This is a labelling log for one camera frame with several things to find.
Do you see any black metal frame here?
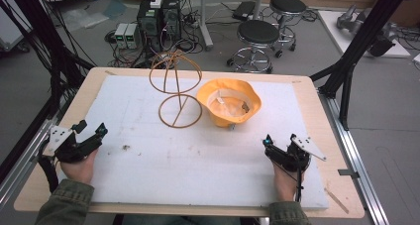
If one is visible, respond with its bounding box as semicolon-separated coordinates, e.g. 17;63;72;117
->
309;0;416;132
0;0;97;127

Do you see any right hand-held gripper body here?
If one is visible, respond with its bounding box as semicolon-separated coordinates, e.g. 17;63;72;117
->
271;134;328;173

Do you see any grey power supply unit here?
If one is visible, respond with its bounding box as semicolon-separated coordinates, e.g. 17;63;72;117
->
125;23;142;51
113;22;130;50

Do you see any black computer tower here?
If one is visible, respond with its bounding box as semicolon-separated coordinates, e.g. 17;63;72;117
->
136;0;164;54
160;0;183;44

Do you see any white foam mat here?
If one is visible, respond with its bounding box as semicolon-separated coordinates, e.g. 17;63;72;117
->
57;74;330;210

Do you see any white board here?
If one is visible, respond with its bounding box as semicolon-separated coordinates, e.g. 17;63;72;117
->
317;9;412;59

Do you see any thin wooden stick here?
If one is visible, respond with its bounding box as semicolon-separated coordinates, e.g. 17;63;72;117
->
324;186;351;215

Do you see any aluminium rail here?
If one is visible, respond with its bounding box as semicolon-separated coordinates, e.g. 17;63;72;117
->
0;95;72;208
316;88;391;225

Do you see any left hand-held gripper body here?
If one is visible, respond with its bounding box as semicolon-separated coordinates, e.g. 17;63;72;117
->
42;125;100;164

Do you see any clear plastic sheet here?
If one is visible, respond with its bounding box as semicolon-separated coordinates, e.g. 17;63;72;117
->
60;7;111;33

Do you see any grey table leg column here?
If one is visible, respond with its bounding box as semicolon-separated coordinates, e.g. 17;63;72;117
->
197;0;215;53

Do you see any flat black device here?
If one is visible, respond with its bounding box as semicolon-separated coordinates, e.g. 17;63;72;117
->
231;0;258;22

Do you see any thin black cable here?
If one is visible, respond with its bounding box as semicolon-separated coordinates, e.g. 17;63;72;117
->
294;159;305;203

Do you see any yellow bucket hat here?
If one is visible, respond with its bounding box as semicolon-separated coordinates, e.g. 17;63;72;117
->
195;78;263;130

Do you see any person's right hand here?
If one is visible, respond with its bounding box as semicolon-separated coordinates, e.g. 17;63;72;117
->
270;159;307;203

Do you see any person's left hand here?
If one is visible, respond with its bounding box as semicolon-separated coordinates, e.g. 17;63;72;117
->
59;148;99;185

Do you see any black round stool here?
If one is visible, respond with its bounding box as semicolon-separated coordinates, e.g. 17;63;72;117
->
268;0;308;59
226;19;281;75

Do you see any brown wire hat stand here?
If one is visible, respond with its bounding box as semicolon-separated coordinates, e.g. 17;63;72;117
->
149;51;204;130

